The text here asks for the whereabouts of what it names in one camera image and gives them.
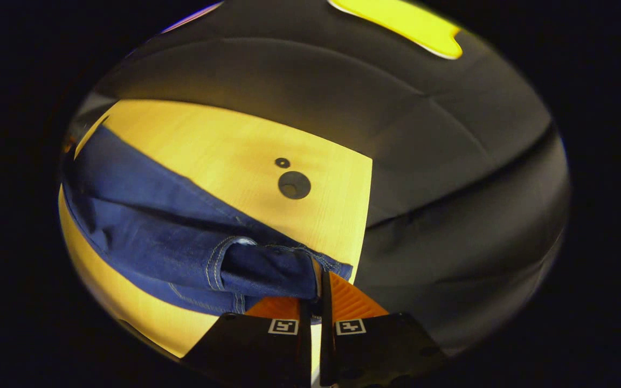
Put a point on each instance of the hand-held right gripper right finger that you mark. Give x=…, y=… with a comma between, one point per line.
x=380, y=350

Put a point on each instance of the blue denim jeans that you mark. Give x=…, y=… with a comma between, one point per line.
x=149, y=226

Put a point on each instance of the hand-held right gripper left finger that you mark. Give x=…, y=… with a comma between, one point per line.
x=256, y=350

